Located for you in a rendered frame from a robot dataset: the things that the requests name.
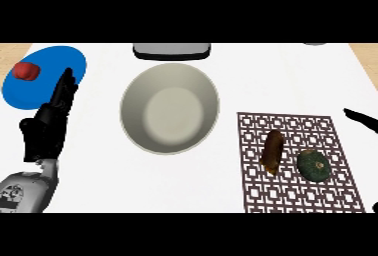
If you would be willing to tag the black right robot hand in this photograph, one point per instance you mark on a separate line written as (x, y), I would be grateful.
(363, 118)

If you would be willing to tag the dark green round squash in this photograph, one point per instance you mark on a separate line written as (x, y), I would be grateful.
(313, 165)

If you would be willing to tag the brown elongated vegetable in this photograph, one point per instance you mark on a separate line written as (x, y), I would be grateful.
(272, 151)

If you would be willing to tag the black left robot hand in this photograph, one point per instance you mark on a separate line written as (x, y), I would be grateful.
(46, 128)

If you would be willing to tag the blue round plate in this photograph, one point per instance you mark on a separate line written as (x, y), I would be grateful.
(42, 78)

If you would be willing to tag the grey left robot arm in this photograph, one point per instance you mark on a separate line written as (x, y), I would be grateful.
(27, 190)

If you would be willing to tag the brown patterned placemat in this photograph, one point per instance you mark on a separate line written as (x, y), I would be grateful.
(295, 186)

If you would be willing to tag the red bell pepper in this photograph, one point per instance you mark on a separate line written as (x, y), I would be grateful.
(25, 71)

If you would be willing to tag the pale grey bowl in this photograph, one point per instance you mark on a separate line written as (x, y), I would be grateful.
(170, 108)

